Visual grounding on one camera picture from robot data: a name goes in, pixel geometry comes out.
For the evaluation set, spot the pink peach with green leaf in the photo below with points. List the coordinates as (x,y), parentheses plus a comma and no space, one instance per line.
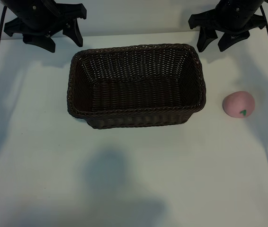
(237,102)

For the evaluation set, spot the dark brown wicker basket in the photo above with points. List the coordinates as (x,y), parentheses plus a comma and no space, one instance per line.
(136,94)

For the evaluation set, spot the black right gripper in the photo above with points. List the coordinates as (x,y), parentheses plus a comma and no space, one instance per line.
(234,17)

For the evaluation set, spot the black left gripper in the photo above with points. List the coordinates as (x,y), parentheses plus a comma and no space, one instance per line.
(37,16)

